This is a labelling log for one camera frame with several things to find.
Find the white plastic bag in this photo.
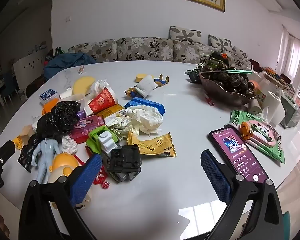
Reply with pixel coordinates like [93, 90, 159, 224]
[91, 79, 108, 95]

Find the black toy dinosaur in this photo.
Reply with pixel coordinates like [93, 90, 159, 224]
[17, 134, 44, 173]

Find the white cloth pouch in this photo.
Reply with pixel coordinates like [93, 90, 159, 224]
[136, 76, 158, 98]

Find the small blue card box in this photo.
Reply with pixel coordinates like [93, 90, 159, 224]
[39, 89, 60, 105]

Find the white curtain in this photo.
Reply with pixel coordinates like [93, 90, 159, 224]
[277, 24, 300, 80]

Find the yellow sponge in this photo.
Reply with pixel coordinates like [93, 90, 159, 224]
[72, 76, 96, 95]

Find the black cube toy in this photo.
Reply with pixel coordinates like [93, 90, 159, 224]
[107, 145, 142, 183]

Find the smartphone with lit screen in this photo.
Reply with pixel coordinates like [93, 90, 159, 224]
[209, 127, 268, 183]

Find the black plastic bag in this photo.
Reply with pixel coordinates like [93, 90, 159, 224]
[36, 101, 81, 138]

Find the pale blue doll figure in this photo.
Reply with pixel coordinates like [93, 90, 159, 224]
[32, 138, 62, 184]

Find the green and white toy truck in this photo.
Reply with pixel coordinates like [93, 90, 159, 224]
[86, 127, 123, 158]

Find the blue jacket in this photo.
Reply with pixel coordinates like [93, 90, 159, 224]
[44, 52, 98, 80]

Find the green camouflage toy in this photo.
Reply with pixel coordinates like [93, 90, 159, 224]
[206, 51, 228, 70]

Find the yellow toy piece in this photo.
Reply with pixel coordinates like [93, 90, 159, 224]
[12, 135, 24, 150]

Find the brown bowl of chestnuts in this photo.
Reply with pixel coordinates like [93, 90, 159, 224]
[199, 66, 256, 106]

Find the yellow snack wrapper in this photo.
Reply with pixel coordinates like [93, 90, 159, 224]
[127, 132, 177, 158]

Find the white toilet paper roll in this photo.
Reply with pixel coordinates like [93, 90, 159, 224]
[261, 91, 286, 128]

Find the yellow round toy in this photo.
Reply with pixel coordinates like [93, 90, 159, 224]
[48, 153, 92, 209]

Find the green panda wet wipes pack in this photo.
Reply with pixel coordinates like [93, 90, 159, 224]
[225, 109, 286, 164]

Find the white cabinet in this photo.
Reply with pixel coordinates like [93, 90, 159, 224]
[13, 47, 53, 92]

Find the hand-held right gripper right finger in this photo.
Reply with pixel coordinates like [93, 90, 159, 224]
[201, 150, 283, 240]

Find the red candy wrapper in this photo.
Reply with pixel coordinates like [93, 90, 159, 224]
[94, 169, 110, 189]

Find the green tissue box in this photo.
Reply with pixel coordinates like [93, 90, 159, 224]
[280, 94, 299, 128]

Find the orange toy car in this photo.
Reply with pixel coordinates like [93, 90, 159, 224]
[240, 121, 253, 140]

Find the white paper box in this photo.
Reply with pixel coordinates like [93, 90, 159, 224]
[59, 90, 87, 107]

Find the orange lid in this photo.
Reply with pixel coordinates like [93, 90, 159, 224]
[42, 99, 59, 115]

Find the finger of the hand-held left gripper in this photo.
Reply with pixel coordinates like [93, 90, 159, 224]
[0, 140, 16, 161]

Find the crumpled white tissue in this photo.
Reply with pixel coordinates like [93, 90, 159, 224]
[126, 105, 164, 134]

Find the yellow carton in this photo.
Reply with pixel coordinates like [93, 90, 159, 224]
[97, 104, 127, 120]

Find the red paper cup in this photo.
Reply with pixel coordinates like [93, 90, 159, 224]
[87, 87, 118, 114]

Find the gold and blue toy robot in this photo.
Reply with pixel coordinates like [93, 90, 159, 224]
[124, 74, 170, 98]

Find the floral sofa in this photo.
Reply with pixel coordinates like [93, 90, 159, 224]
[67, 37, 252, 69]

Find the blue printed box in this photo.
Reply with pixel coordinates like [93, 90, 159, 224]
[124, 97, 166, 115]

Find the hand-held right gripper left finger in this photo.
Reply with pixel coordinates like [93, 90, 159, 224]
[19, 154, 102, 240]

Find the pink printed packet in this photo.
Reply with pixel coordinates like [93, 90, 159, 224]
[69, 115, 105, 145]

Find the clear plastic jar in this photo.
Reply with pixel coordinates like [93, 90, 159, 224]
[255, 72, 285, 108]

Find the floral cushion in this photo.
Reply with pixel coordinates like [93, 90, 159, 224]
[208, 34, 233, 53]
[169, 26, 202, 43]

